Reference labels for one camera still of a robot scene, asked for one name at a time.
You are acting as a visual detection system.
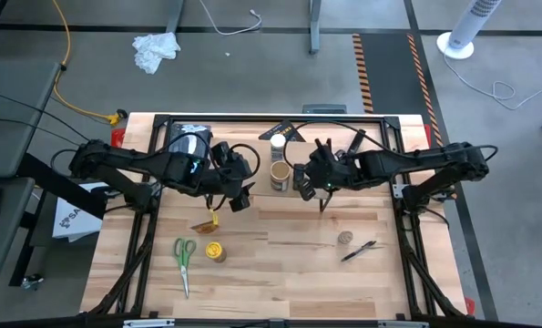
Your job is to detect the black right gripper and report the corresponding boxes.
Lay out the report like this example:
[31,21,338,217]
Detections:
[291,138,347,202]

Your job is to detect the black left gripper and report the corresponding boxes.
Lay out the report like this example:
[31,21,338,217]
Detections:
[206,140,257,214]

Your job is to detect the brown-lidded round spice can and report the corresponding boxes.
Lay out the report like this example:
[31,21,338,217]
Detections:
[269,159,292,192]

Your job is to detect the white-lidded glass seasoning jar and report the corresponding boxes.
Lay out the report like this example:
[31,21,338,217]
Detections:
[269,133,287,161]

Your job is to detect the orange taco seasoning packet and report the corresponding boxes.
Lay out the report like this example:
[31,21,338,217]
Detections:
[189,220,220,236]

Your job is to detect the yellow-lidded chili onion seasoning jar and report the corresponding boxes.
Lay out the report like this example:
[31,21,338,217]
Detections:
[205,241,229,264]

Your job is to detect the black flat packet yellow print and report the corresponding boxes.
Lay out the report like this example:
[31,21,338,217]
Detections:
[258,119,307,143]

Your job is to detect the grey table controller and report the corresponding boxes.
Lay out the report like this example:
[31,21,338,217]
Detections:
[302,104,347,115]

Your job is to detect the black paperback book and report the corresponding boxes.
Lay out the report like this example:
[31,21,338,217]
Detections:
[168,122,213,156]

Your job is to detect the black pen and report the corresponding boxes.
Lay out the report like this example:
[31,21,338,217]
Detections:
[340,240,378,263]

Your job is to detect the grey table leg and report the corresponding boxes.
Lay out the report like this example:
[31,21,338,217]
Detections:
[165,0,186,34]
[309,0,322,56]

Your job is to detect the crumpled white cloth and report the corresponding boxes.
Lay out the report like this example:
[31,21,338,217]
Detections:
[131,31,182,76]

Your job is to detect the white printed box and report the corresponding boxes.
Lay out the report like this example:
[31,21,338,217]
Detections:
[51,181,106,243]

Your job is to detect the black desk beam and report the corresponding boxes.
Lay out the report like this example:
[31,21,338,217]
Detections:
[17,152,108,220]

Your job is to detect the white tower fan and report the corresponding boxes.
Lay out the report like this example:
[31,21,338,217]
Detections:
[435,0,504,61]

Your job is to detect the black caster wheel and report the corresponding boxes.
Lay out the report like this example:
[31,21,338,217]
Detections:
[20,272,45,292]

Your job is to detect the grey desk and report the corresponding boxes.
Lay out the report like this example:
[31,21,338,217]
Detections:
[0,58,61,179]
[0,177,37,297]

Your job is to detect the black rig frame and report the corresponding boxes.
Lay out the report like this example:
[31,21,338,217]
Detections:
[84,112,470,320]

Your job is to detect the green-handled scissors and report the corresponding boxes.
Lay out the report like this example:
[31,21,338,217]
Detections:
[173,236,198,300]

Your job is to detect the black striped floor cable cover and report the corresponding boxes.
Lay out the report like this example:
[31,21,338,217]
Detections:
[351,32,445,148]

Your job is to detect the white cable with plug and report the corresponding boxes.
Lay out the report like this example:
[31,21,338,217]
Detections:
[199,0,263,36]

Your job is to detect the silver bracket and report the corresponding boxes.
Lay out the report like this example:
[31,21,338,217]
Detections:
[122,318,176,328]
[377,320,430,328]

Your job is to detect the white fan cable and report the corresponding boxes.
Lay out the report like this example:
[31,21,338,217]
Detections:
[442,53,542,111]

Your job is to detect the yellow cable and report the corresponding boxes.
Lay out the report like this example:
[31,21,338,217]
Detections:
[51,0,128,128]

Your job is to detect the black desk cable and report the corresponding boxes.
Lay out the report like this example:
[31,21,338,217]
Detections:
[0,88,92,142]

